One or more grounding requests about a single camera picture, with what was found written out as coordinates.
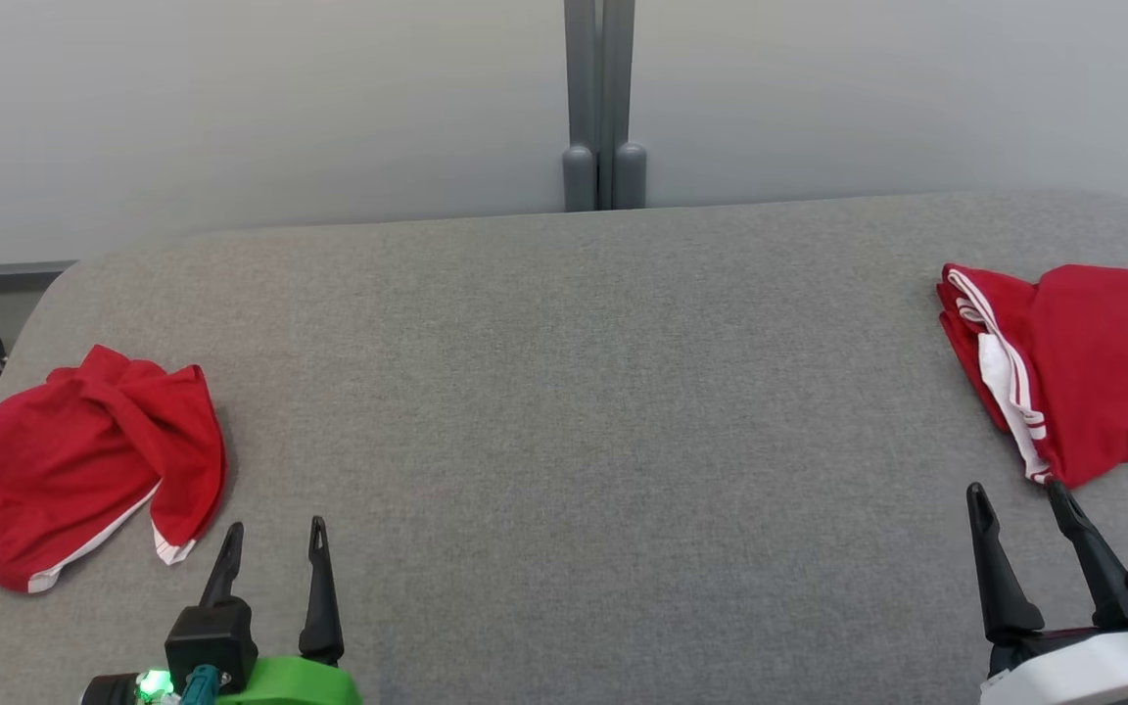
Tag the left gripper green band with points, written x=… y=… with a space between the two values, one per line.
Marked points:
x=290 y=685

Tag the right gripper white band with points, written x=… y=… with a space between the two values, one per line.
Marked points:
x=1083 y=676

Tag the red basketball jersey white trim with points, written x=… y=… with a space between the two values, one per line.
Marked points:
x=1103 y=372

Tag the red shorts white trim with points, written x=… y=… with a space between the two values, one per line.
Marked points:
x=55 y=460

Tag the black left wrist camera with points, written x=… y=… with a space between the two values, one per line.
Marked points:
x=211 y=636

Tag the grey partition post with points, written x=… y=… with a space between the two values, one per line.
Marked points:
x=581 y=98
x=621 y=98

